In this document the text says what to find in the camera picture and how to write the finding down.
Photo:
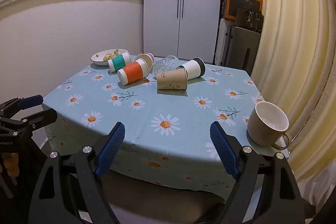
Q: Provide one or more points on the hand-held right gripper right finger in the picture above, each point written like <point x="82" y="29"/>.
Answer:
<point x="223" y="145"/>

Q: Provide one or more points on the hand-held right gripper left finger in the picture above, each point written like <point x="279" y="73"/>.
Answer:
<point x="112" y="148"/>

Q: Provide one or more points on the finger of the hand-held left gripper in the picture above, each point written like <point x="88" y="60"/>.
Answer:
<point x="31" y="101"/>
<point x="43" y="116"/>

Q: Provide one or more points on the orange banded white cup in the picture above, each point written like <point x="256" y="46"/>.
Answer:
<point x="132" y="71"/>

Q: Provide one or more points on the white cup with black lid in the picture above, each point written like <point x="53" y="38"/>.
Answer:
<point x="193" y="68"/>

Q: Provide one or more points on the brown paper cup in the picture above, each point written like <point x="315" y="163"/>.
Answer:
<point x="172" y="80"/>

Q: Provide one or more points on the teal banded white cup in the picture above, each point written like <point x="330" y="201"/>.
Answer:
<point x="119" y="61"/>

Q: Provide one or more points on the pink cup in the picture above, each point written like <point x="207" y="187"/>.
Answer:
<point x="147" y="59"/>

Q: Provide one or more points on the clear glass cup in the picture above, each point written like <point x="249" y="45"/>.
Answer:
<point x="164" y="64"/>

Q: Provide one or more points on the person's left hand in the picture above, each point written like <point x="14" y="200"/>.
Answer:
<point x="11" y="166"/>

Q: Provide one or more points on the beige mug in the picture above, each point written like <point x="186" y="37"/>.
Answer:
<point x="262" y="132"/>

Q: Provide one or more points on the blue daisy tablecloth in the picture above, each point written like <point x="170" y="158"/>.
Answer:
<point x="170" y="98"/>

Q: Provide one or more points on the white bowl with food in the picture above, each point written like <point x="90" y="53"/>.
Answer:
<point x="97" y="58"/>

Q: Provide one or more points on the yellow food pieces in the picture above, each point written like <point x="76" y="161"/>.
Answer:
<point x="109" y="55"/>

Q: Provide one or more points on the grey suitcase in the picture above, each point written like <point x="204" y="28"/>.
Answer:
<point x="240" y="50"/>

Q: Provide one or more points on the white folded board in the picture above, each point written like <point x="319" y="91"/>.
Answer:
<point x="220" y="40"/>

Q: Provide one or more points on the cream curtain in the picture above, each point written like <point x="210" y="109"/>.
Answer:
<point x="288" y="43"/>

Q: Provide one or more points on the dark handbag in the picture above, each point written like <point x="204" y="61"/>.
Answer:
<point x="249" y="19"/>

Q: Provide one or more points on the white wardrobe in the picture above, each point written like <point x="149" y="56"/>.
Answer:
<point x="162" y="3"/>

